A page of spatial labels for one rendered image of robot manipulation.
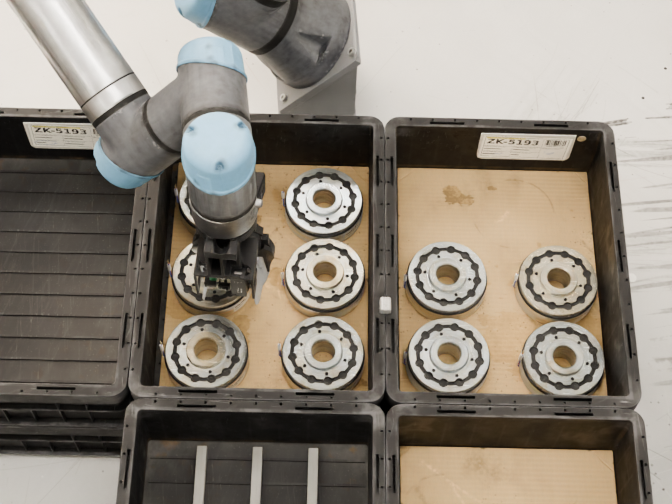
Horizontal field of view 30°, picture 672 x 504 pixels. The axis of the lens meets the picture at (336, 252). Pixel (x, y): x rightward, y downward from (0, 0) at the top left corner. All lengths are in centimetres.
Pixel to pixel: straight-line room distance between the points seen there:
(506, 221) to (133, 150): 53
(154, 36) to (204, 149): 75
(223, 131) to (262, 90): 65
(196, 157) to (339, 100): 58
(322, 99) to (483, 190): 29
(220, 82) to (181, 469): 48
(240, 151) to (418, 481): 48
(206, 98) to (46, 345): 44
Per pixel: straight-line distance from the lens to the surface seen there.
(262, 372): 158
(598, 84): 201
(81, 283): 166
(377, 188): 159
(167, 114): 141
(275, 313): 162
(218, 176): 130
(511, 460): 156
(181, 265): 162
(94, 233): 170
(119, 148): 146
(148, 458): 156
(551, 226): 171
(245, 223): 140
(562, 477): 157
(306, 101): 184
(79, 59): 146
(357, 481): 154
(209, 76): 137
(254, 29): 173
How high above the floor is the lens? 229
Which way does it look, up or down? 62 degrees down
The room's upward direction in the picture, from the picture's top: 2 degrees clockwise
